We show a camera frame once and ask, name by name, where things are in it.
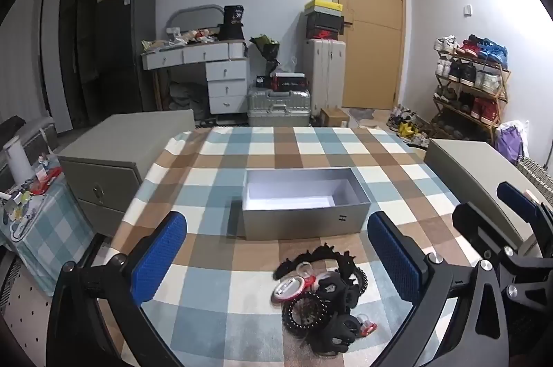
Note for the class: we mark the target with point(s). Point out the black red shoe box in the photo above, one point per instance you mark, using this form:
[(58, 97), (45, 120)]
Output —
[(323, 33)]

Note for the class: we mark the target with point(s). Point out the black paper bag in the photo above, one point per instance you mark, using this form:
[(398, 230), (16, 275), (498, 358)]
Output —
[(232, 23)]

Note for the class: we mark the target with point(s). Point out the red white bangle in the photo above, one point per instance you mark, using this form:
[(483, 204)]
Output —
[(288, 289)]

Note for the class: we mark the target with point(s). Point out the yellow shoe box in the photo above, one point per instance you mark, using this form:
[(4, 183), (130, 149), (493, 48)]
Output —
[(324, 7)]

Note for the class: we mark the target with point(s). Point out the white light switch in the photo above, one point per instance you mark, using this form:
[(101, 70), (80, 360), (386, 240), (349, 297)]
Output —
[(468, 10)]

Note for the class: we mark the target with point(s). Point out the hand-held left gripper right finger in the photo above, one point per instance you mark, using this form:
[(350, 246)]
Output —
[(393, 259)]

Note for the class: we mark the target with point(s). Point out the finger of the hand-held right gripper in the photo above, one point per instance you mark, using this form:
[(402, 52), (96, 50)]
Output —
[(516, 198), (479, 224)]

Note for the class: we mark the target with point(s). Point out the silver grey cardboard box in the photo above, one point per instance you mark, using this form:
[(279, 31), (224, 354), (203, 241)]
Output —
[(298, 224)]

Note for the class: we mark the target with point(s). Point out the wicker basket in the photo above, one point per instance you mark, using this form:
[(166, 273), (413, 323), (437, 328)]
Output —
[(535, 172)]

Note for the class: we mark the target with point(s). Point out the dark wrapped flower bouquet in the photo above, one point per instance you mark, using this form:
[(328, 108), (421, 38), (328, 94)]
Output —
[(267, 49)]

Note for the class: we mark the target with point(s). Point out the row of shoes on floor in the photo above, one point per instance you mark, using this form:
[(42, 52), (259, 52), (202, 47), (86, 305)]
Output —
[(408, 127)]

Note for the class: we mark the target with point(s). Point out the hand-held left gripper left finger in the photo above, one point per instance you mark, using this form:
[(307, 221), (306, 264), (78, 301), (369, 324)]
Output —
[(157, 259)]

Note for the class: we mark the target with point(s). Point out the side table with checkered cloth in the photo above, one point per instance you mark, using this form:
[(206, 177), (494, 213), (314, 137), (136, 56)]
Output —
[(43, 228)]

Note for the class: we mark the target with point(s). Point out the purple bag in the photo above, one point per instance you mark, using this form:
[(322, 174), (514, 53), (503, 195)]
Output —
[(510, 142)]

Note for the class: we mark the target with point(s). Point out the grey nightstand with drawers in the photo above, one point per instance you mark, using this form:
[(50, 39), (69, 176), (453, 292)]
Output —
[(121, 146)]

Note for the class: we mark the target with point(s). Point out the black red gift box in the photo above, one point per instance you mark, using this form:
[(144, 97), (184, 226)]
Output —
[(287, 80)]

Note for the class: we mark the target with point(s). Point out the white dresser with drawers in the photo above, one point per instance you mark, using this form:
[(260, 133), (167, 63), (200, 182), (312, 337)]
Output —
[(224, 77)]

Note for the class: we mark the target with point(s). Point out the checkered tablecloth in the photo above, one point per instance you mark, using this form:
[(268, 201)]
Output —
[(216, 185)]

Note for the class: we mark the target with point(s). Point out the black lace choker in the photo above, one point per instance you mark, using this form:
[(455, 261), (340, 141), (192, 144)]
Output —
[(322, 252)]

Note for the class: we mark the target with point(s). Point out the small brown cardboard box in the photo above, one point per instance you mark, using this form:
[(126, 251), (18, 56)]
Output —
[(335, 117)]

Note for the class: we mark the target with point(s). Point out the silver suitcase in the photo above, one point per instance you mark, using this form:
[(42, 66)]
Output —
[(278, 107)]

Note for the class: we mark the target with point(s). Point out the grey low cabinet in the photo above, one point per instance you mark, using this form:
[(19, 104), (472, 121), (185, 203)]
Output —
[(471, 168)]

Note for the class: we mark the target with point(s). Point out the grey arched mirror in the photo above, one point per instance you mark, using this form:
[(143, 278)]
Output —
[(194, 19)]

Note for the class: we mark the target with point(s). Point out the white suitcase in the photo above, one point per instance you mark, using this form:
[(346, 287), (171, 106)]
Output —
[(324, 73)]

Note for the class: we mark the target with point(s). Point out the wooden door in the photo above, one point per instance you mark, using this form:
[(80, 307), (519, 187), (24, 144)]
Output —
[(367, 25)]

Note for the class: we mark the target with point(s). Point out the dark grey wardrobe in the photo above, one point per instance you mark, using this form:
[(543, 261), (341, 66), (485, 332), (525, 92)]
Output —
[(125, 47)]

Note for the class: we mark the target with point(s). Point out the wooden shoe rack with shoes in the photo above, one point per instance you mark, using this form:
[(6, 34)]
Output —
[(471, 81)]

